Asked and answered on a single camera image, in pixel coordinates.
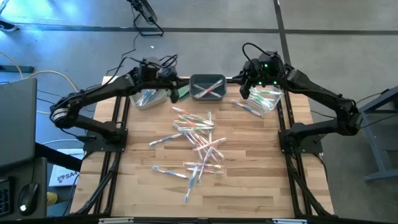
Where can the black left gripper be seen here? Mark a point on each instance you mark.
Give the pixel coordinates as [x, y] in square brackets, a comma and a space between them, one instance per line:
[166, 76]

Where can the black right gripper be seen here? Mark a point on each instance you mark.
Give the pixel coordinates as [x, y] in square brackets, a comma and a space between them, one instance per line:
[267, 73]

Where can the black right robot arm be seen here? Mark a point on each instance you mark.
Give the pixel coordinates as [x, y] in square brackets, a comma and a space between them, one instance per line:
[317, 90]

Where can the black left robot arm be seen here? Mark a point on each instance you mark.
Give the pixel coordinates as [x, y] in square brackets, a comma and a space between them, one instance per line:
[102, 90]

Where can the green folded cloth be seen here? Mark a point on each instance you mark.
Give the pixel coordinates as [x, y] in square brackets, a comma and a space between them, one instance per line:
[183, 92]

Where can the translucent white plastic bin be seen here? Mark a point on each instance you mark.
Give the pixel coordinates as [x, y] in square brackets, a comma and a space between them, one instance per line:
[161, 99]

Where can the teal plastic bin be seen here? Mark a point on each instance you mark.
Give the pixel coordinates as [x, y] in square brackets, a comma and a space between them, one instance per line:
[199, 77]

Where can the clear plastic bin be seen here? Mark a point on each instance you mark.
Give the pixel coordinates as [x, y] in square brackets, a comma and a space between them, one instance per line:
[276, 105]

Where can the black floor fan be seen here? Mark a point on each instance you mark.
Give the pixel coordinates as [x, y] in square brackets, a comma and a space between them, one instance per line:
[144, 9]

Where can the black diagonal beam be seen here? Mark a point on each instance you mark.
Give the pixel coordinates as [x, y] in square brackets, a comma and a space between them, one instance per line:
[59, 157]

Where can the white label strip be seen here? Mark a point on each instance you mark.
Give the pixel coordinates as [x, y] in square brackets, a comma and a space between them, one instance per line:
[115, 220]
[289, 221]

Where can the white cardboard box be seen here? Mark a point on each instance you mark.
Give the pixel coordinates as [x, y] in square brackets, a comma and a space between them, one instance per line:
[56, 182]

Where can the dark grey desk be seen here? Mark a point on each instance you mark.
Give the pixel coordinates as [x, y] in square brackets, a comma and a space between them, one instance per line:
[43, 174]

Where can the black floor bar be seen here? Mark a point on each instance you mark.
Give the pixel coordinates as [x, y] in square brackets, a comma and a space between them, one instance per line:
[15, 69]

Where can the grey blue metal stand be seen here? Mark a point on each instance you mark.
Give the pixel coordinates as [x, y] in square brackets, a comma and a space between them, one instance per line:
[381, 175]

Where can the small yellow object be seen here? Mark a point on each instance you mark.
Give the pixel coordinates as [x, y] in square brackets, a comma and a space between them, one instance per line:
[52, 199]

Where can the person's foot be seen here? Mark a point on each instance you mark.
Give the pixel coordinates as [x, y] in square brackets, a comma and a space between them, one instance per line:
[7, 26]

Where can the black computer mouse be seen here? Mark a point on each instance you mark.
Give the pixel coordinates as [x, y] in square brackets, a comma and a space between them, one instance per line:
[28, 196]

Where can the black backlit keyboard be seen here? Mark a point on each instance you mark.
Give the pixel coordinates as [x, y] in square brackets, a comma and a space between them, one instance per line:
[4, 199]

